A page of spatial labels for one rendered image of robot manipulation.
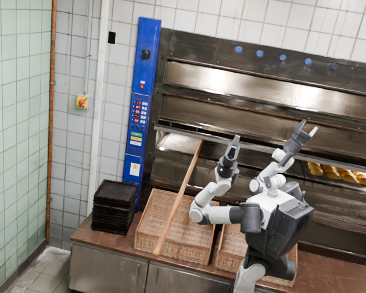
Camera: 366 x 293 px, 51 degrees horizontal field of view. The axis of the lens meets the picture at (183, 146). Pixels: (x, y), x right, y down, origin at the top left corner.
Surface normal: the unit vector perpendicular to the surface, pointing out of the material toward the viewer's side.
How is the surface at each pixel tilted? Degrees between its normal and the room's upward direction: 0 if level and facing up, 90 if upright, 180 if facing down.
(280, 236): 90
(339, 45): 90
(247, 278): 90
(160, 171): 70
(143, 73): 90
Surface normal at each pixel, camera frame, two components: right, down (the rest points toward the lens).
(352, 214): -0.12, -0.01
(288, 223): -0.70, 0.15
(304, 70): -0.18, 0.32
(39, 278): 0.15, -0.92
